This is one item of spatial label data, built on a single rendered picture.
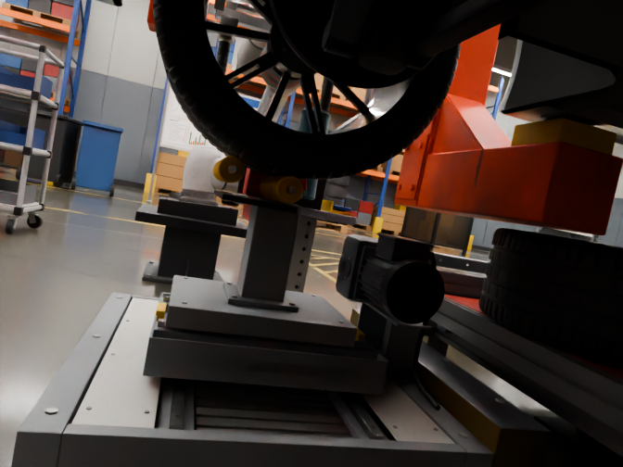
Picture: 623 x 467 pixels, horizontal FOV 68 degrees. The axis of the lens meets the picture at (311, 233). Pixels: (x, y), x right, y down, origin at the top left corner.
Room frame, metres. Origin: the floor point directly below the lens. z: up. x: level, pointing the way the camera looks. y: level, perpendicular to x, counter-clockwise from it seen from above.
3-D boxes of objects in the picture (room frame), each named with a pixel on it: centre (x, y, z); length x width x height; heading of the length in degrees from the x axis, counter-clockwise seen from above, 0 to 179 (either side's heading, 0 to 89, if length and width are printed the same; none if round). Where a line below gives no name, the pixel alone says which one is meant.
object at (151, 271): (2.21, 0.56, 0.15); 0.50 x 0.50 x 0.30; 18
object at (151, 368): (1.09, 0.07, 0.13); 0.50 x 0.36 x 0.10; 105
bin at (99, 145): (6.70, 3.22, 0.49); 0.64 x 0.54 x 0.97; 25
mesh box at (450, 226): (9.73, -2.52, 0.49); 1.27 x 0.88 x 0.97; 18
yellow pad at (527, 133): (1.01, -0.48, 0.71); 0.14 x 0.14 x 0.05; 15
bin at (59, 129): (6.51, 3.80, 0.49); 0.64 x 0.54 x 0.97; 8
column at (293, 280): (1.70, 0.05, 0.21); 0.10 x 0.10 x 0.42; 15
